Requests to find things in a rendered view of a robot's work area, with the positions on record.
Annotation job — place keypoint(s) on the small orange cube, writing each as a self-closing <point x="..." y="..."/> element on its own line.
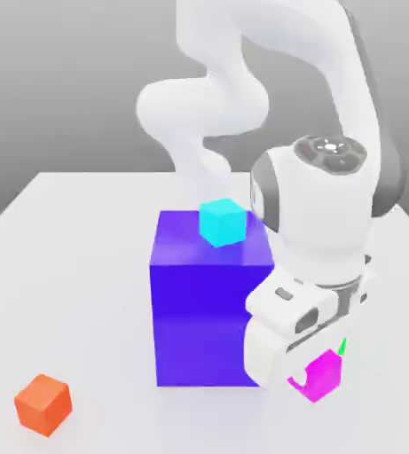
<point x="42" y="406"/>

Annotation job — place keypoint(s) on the small cyan cube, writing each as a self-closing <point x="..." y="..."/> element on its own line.
<point x="221" y="223"/>

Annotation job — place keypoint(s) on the large blue box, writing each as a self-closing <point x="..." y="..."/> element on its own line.
<point x="197" y="319"/>

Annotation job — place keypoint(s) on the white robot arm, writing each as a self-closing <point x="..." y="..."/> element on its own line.
<point x="307" y="220"/>

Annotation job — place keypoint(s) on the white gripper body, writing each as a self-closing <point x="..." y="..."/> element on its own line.
<point x="266" y="354"/>

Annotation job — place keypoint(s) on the small magenta cube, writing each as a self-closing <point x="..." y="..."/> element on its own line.
<point x="323" y="376"/>

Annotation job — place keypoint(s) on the small green cube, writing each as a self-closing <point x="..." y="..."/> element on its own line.
<point x="342" y="348"/>

